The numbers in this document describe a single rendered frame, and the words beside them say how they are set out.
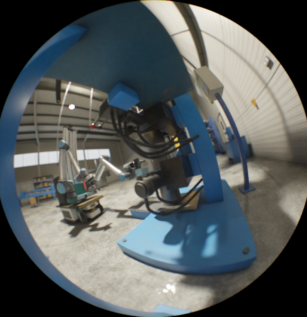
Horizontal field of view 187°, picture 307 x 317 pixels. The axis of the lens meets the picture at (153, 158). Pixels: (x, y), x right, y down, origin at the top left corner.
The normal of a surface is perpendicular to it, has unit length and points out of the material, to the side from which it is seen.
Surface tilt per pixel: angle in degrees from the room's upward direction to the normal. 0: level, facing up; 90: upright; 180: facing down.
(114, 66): 180
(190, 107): 90
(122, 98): 180
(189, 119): 90
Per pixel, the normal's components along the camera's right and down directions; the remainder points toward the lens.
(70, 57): 0.28, 0.96
